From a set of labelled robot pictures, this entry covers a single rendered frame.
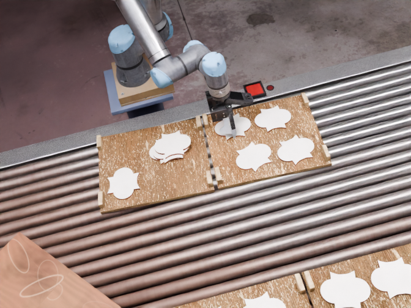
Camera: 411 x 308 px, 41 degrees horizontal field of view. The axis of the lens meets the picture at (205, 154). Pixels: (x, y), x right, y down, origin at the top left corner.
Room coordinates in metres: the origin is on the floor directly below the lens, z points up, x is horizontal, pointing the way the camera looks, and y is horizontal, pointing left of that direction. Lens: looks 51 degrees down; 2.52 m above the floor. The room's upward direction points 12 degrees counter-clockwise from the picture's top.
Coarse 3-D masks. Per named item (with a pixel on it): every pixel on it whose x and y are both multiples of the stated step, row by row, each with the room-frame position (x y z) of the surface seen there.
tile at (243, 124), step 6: (222, 120) 1.40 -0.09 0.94; (234, 120) 1.39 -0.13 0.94; (240, 120) 1.38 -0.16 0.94; (246, 120) 1.38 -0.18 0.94; (216, 126) 1.38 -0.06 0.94; (222, 126) 1.37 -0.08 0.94; (240, 126) 1.35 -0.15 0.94; (246, 126) 1.35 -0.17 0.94; (216, 132) 1.35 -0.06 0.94; (240, 132) 1.32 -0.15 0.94; (228, 138) 1.31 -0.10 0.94
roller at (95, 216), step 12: (396, 132) 1.19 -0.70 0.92; (408, 132) 1.18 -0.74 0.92; (348, 144) 1.18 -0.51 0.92; (360, 144) 1.17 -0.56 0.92; (372, 144) 1.17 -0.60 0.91; (384, 144) 1.17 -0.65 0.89; (336, 156) 1.16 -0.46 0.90; (216, 180) 1.15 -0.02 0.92; (156, 204) 1.11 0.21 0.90; (84, 216) 1.11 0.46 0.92; (96, 216) 1.10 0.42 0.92; (108, 216) 1.10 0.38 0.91; (36, 228) 1.11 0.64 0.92; (48, 228) 1.10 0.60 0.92; (60, 228) 1.09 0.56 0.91; (72, 228) 1.09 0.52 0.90; (0, 240) 1.09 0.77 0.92
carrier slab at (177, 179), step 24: (192, 120) 1.44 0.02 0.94; (120, 144) 1.40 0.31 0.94; (144, 144) 1.37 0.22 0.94; (192, 144) 1.32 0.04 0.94; (120, 168) 1.28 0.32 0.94; (144, 168) 1.26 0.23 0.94; (168, 168) 1.23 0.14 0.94; (192, 168) 1.21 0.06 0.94; (144, 192) 1.15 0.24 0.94; (168, 192) 1.13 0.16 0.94; (192, 192) 1.11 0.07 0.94
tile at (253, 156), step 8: (264, 144) 1.24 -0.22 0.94; (240, 152) 1.23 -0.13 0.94; (248, 152) 1.22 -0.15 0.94; (256, 152) 1.22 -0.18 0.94; (264, 152) 1.21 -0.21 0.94; (240, 160) 1.20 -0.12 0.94; (248, 160) 1.19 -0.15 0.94; (256, 160) 1.18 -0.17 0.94; (264, 160) 1.17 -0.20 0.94; (240, 168) 1.16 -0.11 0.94; (248, 168) 1.15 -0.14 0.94; (256, 168) 1.15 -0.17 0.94
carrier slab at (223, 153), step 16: (240, 112) 1.43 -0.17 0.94; (256, 112) 1.41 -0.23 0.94; (304, 112) 1.36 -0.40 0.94; (208, 128) 1.38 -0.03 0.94; (256, 128) 1.33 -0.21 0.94; (288, 128) 1.30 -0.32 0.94; (304, 128) 1.29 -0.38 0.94; (224, 144) 1.29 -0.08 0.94; (240, 144) 1.27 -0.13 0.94; (256, 144) 1.26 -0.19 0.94; (272, 144) 1.24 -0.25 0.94; (320, 144) 1.20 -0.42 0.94; (224, 160) 1.22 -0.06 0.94; (272, 160) 1.17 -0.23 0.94; (304, 160) 1.14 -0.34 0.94; (320, 160) 1.13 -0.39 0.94; (224, 176) 1.15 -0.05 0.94; (240, 176) 1.13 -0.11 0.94; (256, 176) 1.12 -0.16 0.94; (272, 176) 1.11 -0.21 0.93
